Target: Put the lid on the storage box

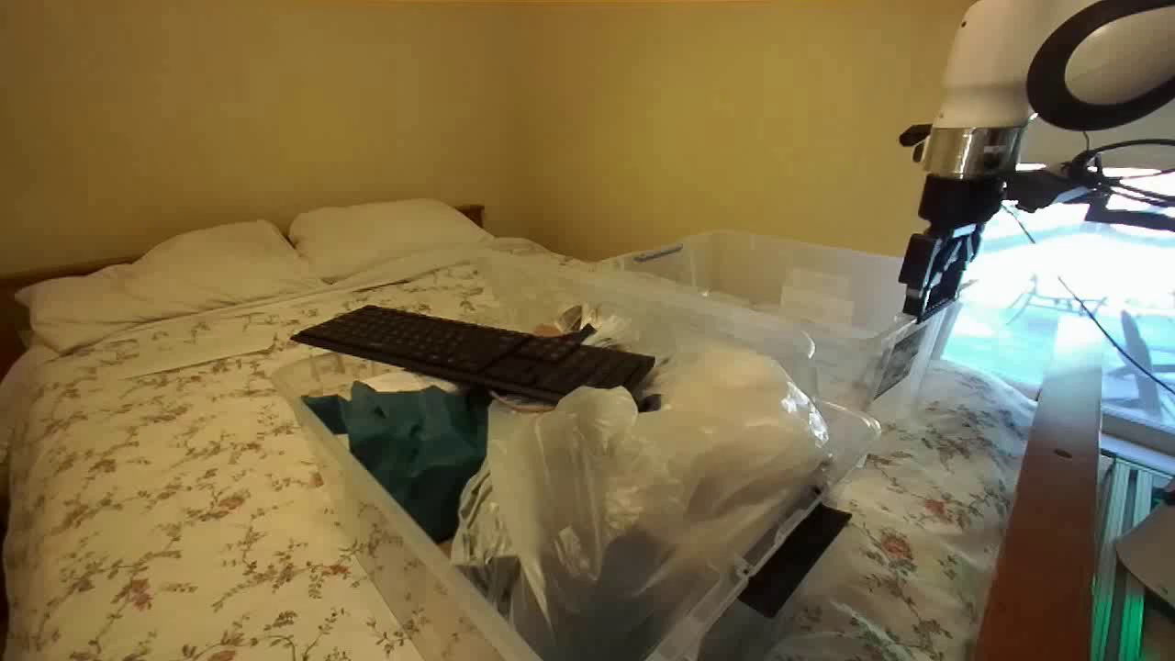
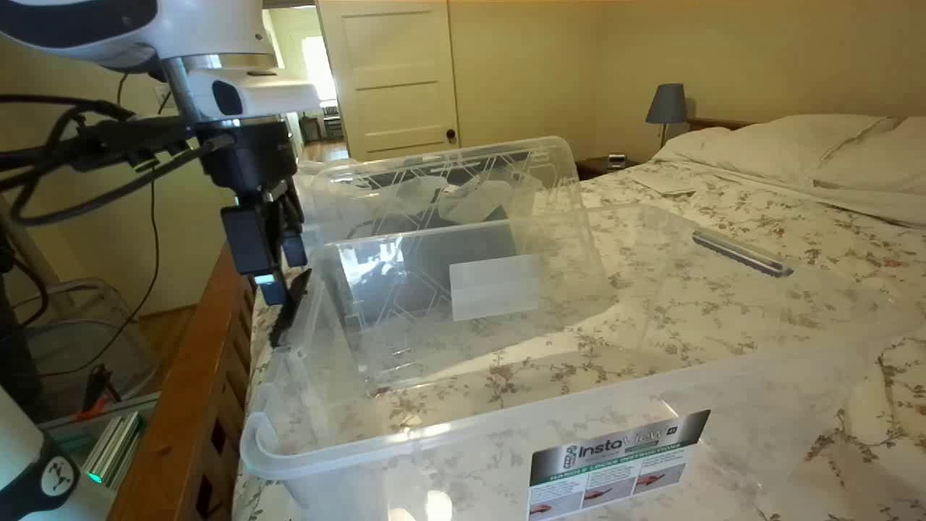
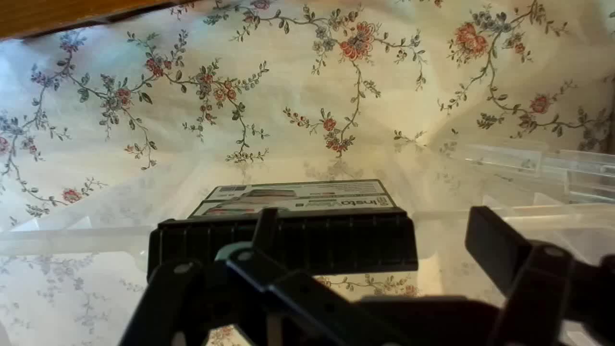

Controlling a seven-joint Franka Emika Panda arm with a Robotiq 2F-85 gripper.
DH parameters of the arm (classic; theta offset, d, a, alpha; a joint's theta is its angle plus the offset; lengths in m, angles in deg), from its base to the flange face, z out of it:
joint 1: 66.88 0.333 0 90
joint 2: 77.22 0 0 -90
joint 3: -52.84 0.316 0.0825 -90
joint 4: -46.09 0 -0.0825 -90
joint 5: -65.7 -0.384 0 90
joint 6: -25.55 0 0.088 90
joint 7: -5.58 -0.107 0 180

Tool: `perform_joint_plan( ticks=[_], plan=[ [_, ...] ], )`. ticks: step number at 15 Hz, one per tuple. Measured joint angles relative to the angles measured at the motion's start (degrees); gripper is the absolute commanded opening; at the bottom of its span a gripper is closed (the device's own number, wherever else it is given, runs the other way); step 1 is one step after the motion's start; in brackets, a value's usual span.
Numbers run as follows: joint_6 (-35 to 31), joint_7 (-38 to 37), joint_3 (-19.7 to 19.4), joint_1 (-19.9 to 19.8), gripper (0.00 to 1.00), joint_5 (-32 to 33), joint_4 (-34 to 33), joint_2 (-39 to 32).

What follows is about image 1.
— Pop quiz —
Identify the right white pillow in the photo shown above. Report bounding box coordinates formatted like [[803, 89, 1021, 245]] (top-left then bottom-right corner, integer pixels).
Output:
[[290, 199, 483, 283]]

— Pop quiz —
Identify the black keyboard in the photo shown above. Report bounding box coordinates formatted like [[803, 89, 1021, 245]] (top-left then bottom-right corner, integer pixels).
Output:
[[297, 304, 655, 403]]

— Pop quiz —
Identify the floral bed sheet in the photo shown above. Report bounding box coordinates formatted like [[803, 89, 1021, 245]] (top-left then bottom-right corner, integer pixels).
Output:
[[2, 244, 1034, 661]]

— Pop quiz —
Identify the clear near storage box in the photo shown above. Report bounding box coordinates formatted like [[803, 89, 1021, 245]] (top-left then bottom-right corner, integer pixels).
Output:
[[273, 353, 884, 661]]

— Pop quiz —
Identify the black far box latch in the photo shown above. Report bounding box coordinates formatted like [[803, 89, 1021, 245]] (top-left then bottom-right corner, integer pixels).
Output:
[[875, 325, 929, 392]]

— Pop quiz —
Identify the left white pillow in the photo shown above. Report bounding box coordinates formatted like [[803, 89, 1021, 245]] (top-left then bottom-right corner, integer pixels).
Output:
[[17, 220, 323, 353]]

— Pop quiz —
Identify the white pillow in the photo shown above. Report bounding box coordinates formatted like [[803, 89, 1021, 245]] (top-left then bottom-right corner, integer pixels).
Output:
[[17, 220, 323, 353], [290, 199, 483, 283]]

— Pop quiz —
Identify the black box latch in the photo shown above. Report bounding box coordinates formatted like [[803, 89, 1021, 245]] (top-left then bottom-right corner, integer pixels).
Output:
[[875, 325, 929, 392], [742, 507, 852, 616]]

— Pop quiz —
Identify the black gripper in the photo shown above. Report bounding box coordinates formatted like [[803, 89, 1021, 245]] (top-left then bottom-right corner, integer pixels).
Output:
[[901, 178, 1002, 320]]

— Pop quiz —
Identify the teal cloth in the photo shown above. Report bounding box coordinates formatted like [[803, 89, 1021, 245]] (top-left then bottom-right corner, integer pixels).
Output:
[[303, 382, 488, 543]]

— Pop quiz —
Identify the clear far storage box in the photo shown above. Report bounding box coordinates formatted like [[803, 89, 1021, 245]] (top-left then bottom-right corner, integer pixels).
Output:
[[613, 233, 950, 407]]

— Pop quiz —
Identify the clear plastic bag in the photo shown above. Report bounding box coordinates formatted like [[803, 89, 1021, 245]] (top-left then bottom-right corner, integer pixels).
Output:
[[452, 342, 847, 661]]

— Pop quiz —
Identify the wooden bed footboard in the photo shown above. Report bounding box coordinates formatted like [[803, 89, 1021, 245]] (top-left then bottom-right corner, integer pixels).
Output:
[[973, 357, 1101, 661]]

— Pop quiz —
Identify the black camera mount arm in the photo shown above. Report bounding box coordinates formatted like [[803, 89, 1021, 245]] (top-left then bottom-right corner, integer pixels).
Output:
[[1002, 171, 1175, 233]]

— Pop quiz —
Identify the clear storage box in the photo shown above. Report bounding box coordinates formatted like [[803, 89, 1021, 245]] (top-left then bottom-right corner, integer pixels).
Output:
[[613, 233, 950, 407], [273, 353, 884, 661]]

